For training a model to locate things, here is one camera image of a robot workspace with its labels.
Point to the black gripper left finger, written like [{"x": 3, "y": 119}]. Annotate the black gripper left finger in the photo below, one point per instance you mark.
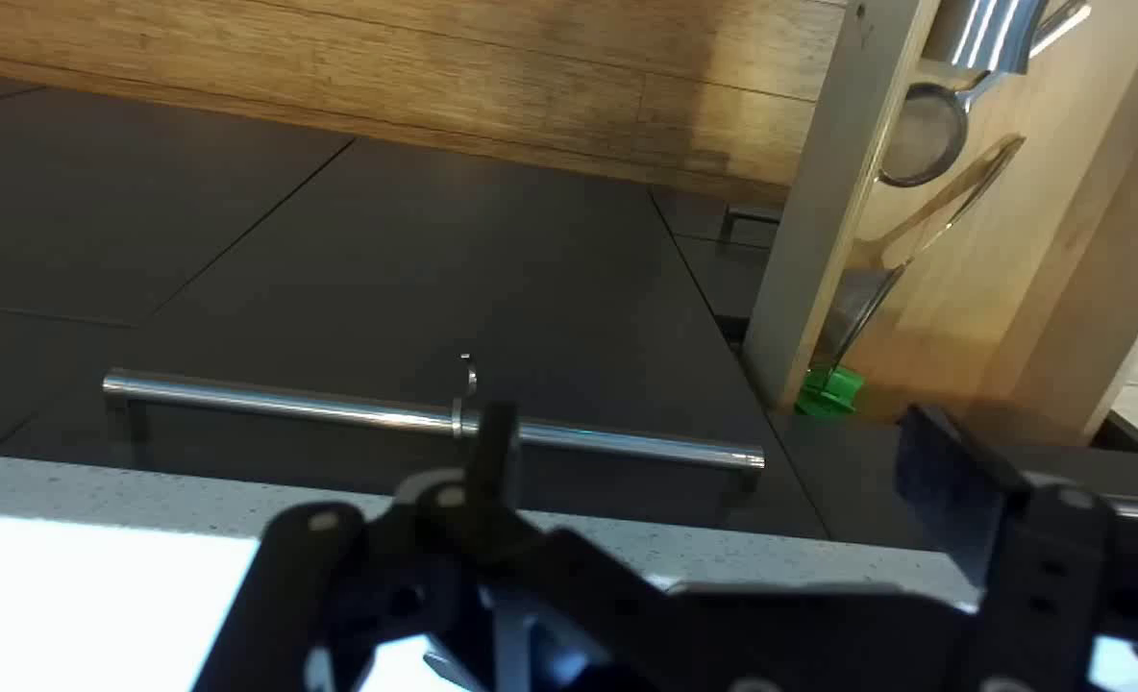
[{"x": 494, "y": 464}]

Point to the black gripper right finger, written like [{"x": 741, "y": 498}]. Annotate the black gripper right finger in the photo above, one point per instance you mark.
[{"x": 967, "y": 502}]

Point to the silver spatula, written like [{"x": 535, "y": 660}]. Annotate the silver spatula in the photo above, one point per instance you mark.
[{"x": 955, "y": 192}]

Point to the small metal hook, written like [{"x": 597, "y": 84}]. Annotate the small metal hook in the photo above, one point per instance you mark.
[{"x": 467, "y": 403}]

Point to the green plastic block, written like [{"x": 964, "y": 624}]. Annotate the green plastic block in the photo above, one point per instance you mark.
[{"x": 832, "y": 394}]

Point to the dark kitchen cabinet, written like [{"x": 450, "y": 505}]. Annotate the dark kitchen cabinet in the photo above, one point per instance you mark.
[{"x": 400, "y": 253}]

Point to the wooden kitchen drawer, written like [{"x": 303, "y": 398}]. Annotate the wooden kitchen drawer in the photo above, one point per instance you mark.
[{"x": 1083, "y": 253}]

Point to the round metal mesh strainer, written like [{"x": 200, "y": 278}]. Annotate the round metal mesh strainer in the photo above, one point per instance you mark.
[{"x": 919, "y": 135}]

